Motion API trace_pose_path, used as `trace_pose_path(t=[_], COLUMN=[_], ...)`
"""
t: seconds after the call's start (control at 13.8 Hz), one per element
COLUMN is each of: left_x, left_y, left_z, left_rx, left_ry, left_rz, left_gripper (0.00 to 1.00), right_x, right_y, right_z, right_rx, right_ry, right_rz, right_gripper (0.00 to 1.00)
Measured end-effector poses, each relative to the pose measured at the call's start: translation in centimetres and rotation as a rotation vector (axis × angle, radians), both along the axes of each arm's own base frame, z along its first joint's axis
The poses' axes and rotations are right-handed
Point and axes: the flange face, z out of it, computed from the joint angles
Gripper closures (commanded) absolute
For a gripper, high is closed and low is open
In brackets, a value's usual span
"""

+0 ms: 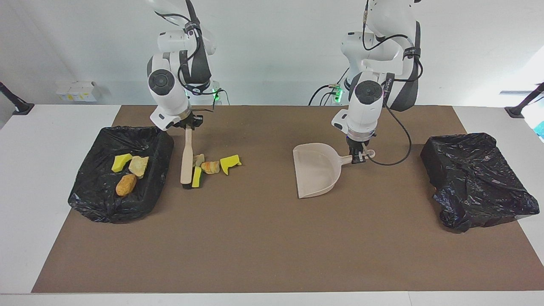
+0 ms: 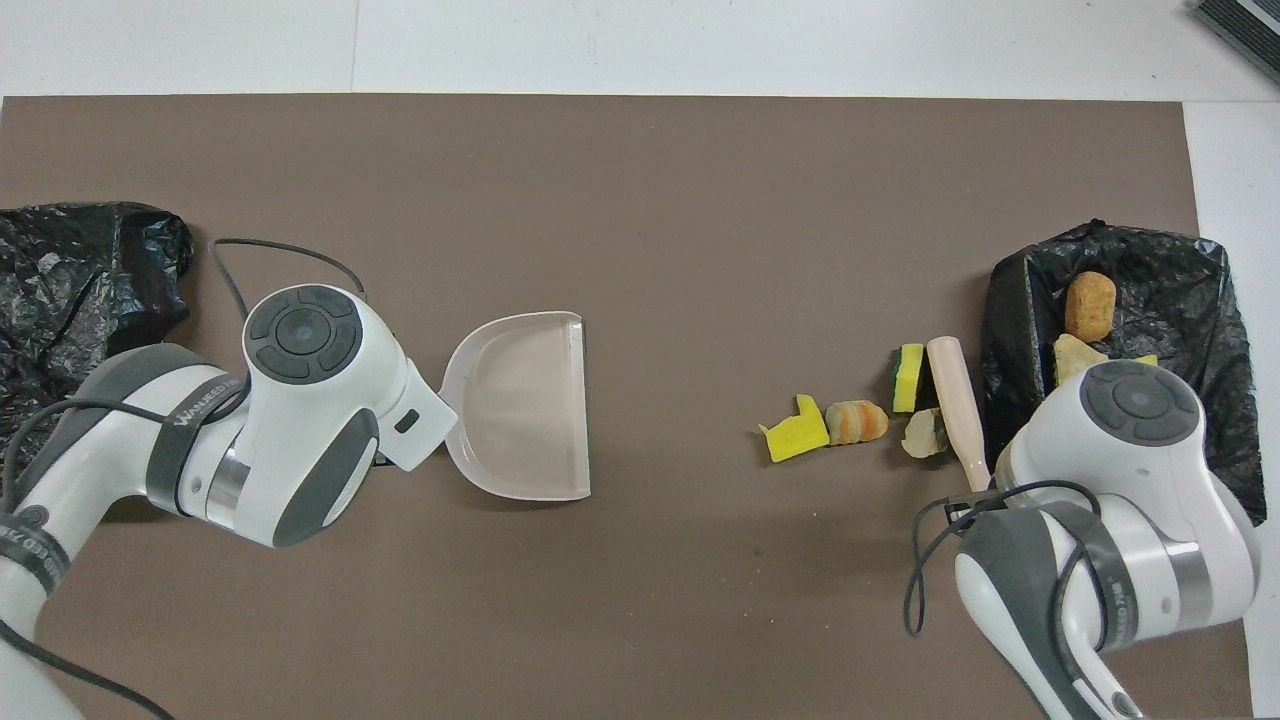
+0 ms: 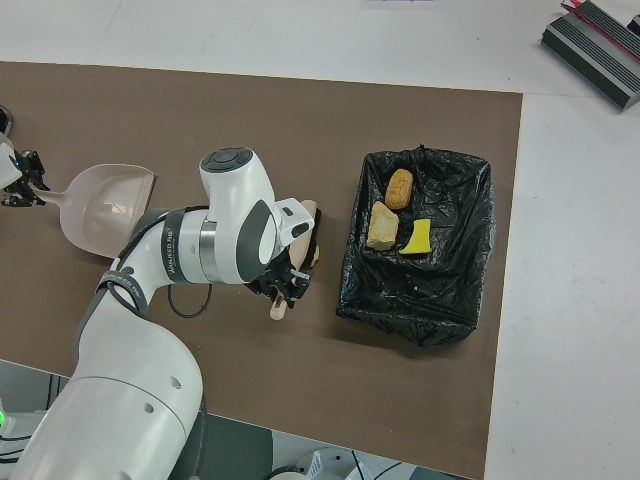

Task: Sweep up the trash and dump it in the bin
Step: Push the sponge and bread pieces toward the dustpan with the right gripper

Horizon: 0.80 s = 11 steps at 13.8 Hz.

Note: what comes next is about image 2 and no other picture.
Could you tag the black bag-lined trash bin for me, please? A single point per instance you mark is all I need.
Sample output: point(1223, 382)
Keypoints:
point(60, 260)
point(1180, 290)

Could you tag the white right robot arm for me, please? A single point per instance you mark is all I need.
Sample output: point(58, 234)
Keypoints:
point(1130, 480)

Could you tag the orange striped bread piece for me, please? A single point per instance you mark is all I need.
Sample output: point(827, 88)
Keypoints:
point(858, 421)
point(922, 440)
point(1072, 358)

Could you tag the notched yellow sponge piece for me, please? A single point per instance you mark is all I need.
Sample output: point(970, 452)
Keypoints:
point(798, 437)

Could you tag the grey ribbed device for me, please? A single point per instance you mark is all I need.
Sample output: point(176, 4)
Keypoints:
point(1245, 25)

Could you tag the beige plastic dustpan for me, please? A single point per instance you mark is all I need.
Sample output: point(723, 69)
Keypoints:
point(520, 410)

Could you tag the beige hand brush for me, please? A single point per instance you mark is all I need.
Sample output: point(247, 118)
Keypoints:
point(955, 400)

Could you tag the brown peanut-shaped bread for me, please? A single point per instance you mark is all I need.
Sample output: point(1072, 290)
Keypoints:
point(1090, 305)

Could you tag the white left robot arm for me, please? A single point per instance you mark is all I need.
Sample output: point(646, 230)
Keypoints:
point(300, 420)

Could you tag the brown table mat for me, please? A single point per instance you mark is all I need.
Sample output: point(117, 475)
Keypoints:
point(700, 600)

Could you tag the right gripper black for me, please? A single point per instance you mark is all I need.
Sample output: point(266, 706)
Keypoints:
point(975, 505)

